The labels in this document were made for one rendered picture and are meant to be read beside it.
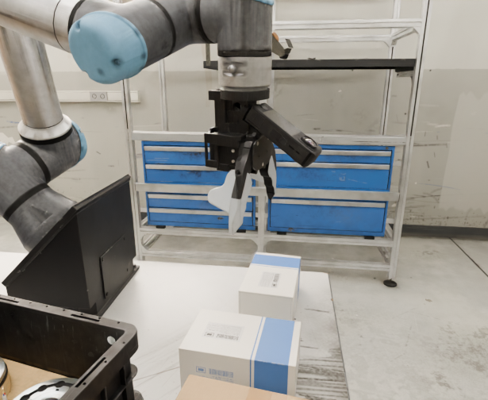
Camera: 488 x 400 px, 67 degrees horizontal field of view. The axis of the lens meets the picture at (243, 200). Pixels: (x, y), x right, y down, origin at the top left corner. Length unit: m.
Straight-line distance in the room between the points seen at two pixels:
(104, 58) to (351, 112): 2.74
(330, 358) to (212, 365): 0.25
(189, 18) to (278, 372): 0.55
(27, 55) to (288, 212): 1.78
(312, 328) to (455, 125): 2.62
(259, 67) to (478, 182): 3.06
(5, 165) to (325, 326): 0.79
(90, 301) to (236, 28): 0.66
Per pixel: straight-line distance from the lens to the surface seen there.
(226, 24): 0.52
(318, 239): 2.38
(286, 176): 2.28
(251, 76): 0.52
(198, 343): 0.70
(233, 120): 0.55
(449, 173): 3.37
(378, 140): 2.26
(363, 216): 2.38
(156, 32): 0.50
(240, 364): 0.67
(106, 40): 0.45
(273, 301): 0.83
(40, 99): 0.93
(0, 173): 0.95
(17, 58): 0.89
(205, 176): 2.34
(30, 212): 0.92
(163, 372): 0.79
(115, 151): 3.48
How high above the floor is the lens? 1.22
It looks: 17 degrees down
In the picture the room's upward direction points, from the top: straight up
